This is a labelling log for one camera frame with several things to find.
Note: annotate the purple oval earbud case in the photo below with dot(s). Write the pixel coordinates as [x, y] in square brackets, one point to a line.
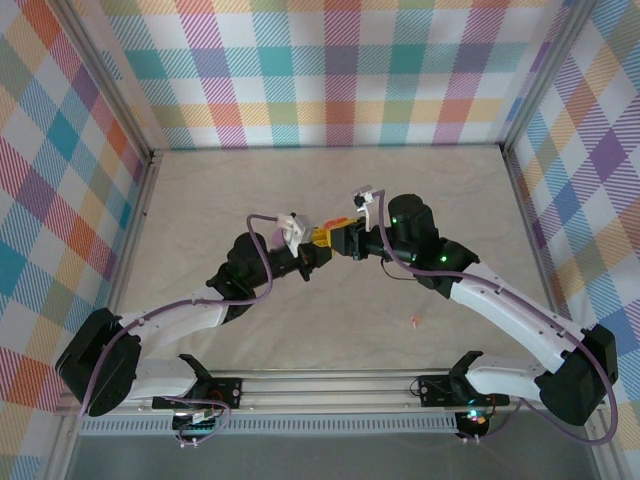
[275, 236]

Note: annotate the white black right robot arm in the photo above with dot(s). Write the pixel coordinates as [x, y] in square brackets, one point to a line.
[500, 305]

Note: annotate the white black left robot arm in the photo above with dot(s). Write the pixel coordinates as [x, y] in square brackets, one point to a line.
[175, 320]

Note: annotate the green circuit board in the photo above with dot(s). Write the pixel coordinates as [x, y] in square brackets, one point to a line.
[197, 422]

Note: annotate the small lit circuit board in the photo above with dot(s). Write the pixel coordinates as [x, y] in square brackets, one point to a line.
[472, 417]

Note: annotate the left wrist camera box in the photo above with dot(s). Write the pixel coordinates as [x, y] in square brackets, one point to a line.
[300, 232]

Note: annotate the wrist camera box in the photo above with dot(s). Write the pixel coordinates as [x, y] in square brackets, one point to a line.
[300, 232]
[364, 192]

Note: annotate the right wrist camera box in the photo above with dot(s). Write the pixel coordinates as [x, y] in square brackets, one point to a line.
[364, 192]

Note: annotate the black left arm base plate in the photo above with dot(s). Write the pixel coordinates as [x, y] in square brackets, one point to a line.
[227, 392]

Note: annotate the aluminium side rail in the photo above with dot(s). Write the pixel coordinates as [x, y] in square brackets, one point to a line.
[132, 225]
[535, 240]

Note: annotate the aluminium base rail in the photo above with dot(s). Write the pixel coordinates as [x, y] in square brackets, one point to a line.
[325, 387]

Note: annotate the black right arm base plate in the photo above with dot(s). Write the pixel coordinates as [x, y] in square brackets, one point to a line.
[435, 392]

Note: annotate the aluminium frame post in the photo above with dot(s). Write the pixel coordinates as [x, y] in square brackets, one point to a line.
[546, 75]
[111, 80]

